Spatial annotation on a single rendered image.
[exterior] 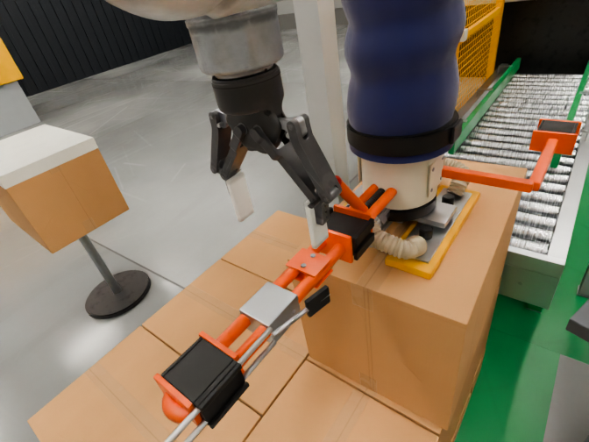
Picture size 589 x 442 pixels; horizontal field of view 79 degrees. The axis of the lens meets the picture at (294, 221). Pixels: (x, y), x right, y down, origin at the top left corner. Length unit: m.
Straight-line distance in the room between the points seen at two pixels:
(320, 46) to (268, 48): 1.82
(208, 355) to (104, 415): 0.81
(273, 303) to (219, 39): 0.36
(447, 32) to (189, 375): 0.64
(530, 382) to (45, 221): 2.15
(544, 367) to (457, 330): 1.18
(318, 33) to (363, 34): 1.49
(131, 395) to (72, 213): 0.97
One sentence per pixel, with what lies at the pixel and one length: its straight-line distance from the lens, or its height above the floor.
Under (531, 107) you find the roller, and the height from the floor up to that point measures 0.53.
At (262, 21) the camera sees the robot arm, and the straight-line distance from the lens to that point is 0.38.
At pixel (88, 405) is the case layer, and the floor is 0.54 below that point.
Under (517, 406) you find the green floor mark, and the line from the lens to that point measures 1.77.
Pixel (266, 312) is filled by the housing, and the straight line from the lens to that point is 0.54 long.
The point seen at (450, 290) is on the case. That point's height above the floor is 0.94.
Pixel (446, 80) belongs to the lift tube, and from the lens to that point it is 0.73.
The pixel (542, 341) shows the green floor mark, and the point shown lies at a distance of 1.98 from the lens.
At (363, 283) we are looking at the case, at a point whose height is 0.95.
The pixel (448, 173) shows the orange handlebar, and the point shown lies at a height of 1.08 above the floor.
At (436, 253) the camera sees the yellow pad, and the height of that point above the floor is 0.96.
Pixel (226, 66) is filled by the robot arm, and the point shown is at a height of 1.43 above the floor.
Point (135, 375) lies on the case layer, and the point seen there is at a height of 0.54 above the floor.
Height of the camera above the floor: 1.50
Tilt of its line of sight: 35 degrees down
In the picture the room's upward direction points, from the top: 11 degrees counter-clockwise
